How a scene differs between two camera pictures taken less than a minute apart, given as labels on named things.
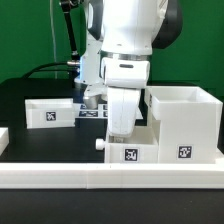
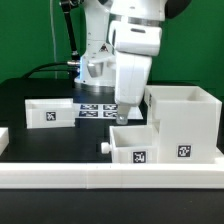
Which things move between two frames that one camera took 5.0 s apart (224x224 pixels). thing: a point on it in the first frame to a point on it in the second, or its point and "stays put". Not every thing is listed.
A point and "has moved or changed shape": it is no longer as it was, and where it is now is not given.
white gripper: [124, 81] to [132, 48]
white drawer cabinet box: [188, 123] stays put
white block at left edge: [4, 138] stays put
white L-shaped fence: [112, 175] stays put
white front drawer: [142, 146] has moved or changed shape
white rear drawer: [49, 112] stays put
